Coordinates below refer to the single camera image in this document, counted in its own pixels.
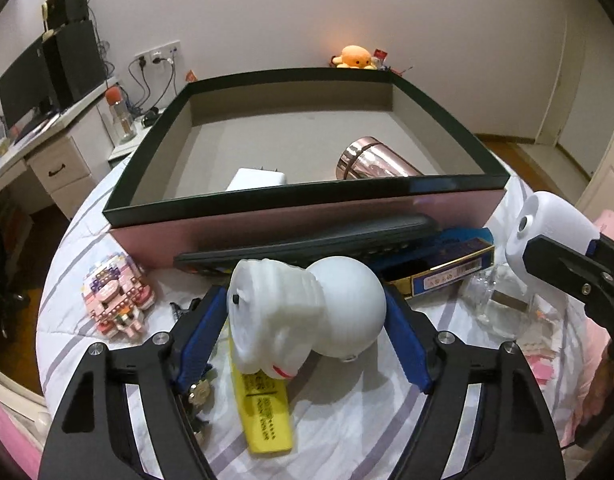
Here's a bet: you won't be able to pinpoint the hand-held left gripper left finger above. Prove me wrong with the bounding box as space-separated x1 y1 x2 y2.
37 285 230 480

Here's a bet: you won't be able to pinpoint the black office chair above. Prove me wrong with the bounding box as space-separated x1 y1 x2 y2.
0 200 32 343

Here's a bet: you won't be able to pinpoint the white charger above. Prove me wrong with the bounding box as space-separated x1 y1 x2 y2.
226 167 287 192

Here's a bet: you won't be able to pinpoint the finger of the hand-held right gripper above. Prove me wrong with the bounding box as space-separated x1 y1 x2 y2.
586 232 614 281
522 234 614 343

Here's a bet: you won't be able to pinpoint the white desk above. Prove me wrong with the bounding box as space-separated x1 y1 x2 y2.
0 77 122 201

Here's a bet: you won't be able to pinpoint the small black speaker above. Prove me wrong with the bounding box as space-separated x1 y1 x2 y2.
44 0 90 28

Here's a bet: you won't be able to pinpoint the white nightstand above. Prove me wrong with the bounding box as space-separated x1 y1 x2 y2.
107 110 160 163

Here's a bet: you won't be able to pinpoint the white drawer cabinet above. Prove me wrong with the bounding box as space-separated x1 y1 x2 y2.
27 135 118 221

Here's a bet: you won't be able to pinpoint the orange plush toy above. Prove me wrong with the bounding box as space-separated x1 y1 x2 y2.
332 45 378 70

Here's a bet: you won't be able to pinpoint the pink building block toy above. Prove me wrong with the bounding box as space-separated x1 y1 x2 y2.
82 254 155 342

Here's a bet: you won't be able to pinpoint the pink paper cards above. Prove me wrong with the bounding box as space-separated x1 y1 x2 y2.
524 330 570 386

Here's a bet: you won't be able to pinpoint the white bed frame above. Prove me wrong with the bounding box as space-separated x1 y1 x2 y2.
0 357 52 423

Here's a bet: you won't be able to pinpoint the pink blanket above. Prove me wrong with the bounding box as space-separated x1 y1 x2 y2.
0 390 45 480

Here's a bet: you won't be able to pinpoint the black remote control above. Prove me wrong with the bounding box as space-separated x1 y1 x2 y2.
174 213 440 277

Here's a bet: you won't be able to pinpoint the white wall power outlet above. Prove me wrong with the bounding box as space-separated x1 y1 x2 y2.
134 41 180 67

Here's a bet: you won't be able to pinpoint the white door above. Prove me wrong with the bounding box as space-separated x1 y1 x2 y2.
574 125 614 221

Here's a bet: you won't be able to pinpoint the key bunch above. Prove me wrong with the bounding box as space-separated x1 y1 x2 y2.
169 299 220 436

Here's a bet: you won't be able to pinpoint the large pink box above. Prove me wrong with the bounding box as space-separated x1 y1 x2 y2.
103 66 512 271

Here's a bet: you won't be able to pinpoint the black power cables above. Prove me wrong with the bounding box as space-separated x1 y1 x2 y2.
127 57 178 113

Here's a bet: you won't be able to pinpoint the striped white bed sheet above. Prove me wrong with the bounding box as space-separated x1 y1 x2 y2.
37 145 605 480

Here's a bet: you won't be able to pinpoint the black computer monitor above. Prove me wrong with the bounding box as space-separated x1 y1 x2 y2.
0 42 58 131

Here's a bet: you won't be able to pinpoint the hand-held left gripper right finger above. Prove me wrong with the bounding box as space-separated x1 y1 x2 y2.
384 290 568 480

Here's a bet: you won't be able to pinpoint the bottle with orange cap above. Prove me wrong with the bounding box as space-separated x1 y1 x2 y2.
104 86 138 142

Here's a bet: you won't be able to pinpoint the navy box with gold edge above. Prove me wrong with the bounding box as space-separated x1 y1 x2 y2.
382 240 495 300

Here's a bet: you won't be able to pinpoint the white round-headed toy figure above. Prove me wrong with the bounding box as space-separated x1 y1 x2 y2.
227 256 388 378

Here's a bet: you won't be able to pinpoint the yellow highlighter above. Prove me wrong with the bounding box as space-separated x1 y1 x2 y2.
229 330 295 456

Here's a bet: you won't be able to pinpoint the large black speaker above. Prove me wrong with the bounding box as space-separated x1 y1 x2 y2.
42 20 108 103

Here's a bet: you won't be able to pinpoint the rose gold metal cup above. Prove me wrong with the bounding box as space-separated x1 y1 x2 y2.
335 136 424 181

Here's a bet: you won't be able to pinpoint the white infrared thermometer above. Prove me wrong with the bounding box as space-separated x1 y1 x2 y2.
506 191 602 297

